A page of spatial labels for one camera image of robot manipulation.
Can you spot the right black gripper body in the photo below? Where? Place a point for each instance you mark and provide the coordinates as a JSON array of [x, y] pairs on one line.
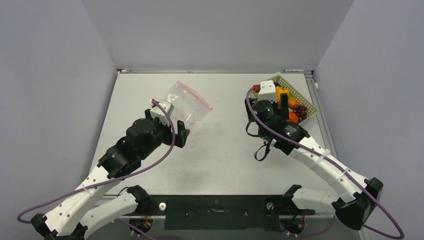
[[251, 118]]

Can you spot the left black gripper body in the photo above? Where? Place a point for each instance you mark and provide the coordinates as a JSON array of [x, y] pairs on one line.
[[162, 134]]

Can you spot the orange tangerine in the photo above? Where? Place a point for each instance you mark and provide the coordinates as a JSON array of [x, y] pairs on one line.
[[292, 117]]

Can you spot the beige plastic basket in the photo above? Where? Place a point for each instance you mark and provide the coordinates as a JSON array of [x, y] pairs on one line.
[[295, 98]]

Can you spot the clear zip top bag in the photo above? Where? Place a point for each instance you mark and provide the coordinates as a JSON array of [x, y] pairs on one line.
[[189, 106]]

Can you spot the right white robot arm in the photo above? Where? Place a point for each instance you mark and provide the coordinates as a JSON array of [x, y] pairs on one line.
[[353, 196]]

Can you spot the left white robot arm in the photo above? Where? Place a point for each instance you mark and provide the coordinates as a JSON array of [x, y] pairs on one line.
[[77, 217]]

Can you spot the orange bell pepper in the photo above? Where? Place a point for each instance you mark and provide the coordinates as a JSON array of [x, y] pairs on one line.
[[279, 90]]

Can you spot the dark red grape bunch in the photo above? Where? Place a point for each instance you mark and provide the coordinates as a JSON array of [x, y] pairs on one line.
[[301, 112]]

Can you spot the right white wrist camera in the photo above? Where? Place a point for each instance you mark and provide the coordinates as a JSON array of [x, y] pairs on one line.
[[265, 90]]

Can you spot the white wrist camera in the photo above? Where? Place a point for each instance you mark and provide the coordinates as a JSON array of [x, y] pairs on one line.
[[265, 90], [168, 109]]

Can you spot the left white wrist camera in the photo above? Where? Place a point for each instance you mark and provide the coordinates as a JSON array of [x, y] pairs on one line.
[[168, 109]]

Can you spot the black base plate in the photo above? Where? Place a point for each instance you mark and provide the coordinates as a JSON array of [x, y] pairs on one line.
[[221, 212]]

